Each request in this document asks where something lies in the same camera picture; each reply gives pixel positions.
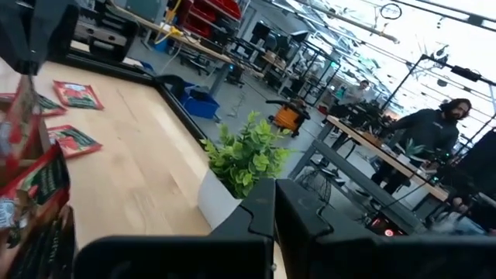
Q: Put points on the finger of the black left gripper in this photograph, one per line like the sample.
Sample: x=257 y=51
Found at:
x=31 y=54

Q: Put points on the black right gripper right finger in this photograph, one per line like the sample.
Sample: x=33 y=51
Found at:
x=348 y=257

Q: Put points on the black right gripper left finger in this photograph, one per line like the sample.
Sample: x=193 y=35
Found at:
x=174 y=257

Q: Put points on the black computer case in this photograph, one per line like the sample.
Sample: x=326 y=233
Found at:
x=383 y=228

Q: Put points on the black floor fan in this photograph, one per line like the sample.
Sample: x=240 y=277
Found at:
x=315 y=186

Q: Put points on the wooden work table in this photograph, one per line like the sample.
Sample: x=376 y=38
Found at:
x=356 y=136

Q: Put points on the small green potted plant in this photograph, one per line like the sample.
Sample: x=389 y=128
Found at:
x=248 y=159

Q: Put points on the person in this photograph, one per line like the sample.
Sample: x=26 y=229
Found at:
x=354 y=97
x=430 y=131

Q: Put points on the orange shop vacuum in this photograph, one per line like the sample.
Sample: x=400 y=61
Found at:
x=288 y=116

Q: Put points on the blue plastic bin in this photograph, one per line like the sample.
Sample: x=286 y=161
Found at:
x=199 y=104

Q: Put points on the black computer monitor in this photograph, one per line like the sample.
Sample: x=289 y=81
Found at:
x=480 y=162

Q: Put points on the long wooden workbench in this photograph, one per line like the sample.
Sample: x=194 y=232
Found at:
x=201 y=50

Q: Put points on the black aluminium table frame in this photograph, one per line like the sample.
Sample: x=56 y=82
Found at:
x=178 y=106

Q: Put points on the black camera rig frame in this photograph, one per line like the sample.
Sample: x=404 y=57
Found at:
x=465 y=73

